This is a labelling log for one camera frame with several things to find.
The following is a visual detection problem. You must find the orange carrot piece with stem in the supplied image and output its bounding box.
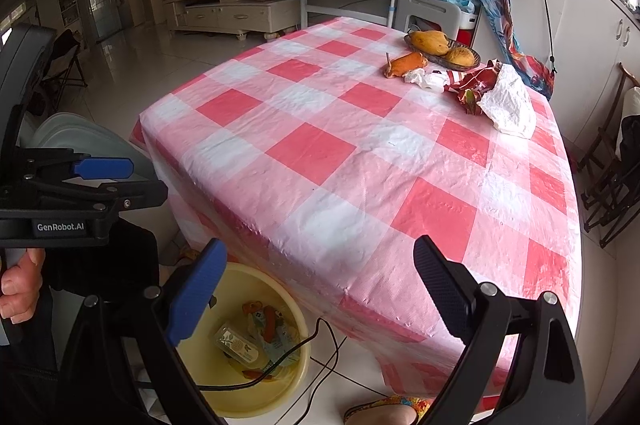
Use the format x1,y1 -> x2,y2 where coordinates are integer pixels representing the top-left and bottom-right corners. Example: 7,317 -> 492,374
384,51 -> 429,79

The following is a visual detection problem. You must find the yellow plastic basin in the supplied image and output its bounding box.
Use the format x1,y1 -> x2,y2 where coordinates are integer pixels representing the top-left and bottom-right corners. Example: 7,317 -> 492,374
172,261 -> 312,420

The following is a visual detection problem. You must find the black folding chair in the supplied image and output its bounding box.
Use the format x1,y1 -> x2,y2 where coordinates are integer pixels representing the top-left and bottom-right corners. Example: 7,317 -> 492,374
580,87 -> 640,248
40,29 -> 88,98

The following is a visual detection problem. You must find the patterned slipper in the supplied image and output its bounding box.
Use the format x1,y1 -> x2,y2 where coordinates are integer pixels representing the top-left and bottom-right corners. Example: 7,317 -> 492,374
344,396 -> 435,425

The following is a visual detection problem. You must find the wooden folding chair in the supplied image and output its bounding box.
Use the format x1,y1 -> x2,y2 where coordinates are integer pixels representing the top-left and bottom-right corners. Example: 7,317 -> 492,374
575,62 -> 640,176

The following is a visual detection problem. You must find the grey plastic chair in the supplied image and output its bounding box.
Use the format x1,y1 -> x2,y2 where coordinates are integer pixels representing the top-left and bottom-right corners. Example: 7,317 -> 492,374
20,111 -> 176,246

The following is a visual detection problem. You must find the red snack wrapper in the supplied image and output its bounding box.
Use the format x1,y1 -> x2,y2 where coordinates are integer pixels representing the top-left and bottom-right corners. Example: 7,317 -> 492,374
442,60 -> 503,116

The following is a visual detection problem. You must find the round yellow mango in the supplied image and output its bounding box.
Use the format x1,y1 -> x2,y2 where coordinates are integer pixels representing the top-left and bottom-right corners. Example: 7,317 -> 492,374
444,47 -> 475,66

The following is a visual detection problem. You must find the white cabinet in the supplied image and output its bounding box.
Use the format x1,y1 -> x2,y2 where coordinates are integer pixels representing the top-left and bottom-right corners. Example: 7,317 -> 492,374
470,0 -> 640,156

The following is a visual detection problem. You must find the long yellow mango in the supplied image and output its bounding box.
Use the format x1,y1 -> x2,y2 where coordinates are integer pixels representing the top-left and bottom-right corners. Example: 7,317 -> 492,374
410,31 -> 451,56

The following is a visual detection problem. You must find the crumpled white tissue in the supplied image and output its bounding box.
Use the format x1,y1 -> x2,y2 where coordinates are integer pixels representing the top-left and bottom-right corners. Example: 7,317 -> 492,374
404,67 -> 448,93

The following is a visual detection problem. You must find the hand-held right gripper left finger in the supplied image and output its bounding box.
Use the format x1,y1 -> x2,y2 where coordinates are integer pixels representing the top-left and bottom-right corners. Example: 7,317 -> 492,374
55,237 -> 228,425

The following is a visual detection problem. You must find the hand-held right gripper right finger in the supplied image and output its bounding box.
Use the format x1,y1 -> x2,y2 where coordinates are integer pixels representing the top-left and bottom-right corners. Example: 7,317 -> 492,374
413,235 -> 587,425

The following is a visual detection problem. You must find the black elastic cord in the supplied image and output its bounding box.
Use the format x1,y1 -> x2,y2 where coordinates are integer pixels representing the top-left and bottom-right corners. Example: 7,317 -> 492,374
502,0 -> 558,76

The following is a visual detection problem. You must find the person's dark clothing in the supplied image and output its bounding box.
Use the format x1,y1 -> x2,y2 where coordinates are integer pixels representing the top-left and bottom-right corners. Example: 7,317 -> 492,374
0,220 -> 161,425

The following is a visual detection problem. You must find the dark wicker basket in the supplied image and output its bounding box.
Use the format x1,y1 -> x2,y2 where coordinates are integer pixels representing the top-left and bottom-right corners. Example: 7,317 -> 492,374
403,30 -> 482,72

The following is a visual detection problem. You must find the white plastic stool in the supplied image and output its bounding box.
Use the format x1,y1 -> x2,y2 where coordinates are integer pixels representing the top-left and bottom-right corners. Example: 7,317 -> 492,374
395,0 -> 476,46

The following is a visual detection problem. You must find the white sack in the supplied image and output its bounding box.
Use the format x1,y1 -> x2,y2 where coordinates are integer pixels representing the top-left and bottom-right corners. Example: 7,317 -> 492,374
620,87 -> 640,120

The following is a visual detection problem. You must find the pink checked tablecloth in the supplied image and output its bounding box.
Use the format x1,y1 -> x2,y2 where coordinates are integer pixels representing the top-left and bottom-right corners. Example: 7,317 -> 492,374
131,16 -> 583,411

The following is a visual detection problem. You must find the cream television cabinet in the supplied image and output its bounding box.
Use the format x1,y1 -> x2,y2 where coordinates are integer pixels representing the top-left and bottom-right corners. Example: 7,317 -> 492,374
164,0 -> 301,40

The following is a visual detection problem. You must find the colourful printed hanging bag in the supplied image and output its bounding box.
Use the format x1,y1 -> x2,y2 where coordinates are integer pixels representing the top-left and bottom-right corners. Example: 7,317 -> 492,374
475,0 -> 555,100

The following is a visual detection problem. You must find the black cable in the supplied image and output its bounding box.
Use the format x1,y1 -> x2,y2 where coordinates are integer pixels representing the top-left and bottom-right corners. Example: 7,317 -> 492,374
195,317 -> 348,425

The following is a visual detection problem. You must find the white plastic bag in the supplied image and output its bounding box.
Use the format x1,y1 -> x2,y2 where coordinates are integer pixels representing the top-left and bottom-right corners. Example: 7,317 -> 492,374
477,64 -> 537,140

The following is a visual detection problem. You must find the light blue drink carton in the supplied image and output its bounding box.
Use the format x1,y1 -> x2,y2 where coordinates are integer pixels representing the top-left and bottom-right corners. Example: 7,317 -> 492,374
247,307 -> 303,358

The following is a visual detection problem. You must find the person's left hand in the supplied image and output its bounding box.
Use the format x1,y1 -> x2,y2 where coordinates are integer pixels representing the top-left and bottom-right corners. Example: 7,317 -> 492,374
0,249 -> 47,325

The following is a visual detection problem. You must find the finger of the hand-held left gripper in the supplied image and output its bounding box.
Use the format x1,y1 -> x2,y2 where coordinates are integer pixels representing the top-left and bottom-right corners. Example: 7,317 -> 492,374
12,146 -> 135,182
22,179 -> 169,218

